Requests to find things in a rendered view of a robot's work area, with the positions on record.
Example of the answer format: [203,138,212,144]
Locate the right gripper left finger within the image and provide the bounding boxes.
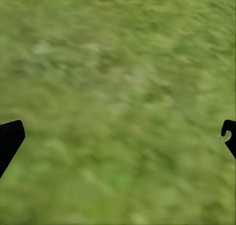
[0,120,25,178]

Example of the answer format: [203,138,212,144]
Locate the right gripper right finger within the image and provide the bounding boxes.
[217,120,236,158]

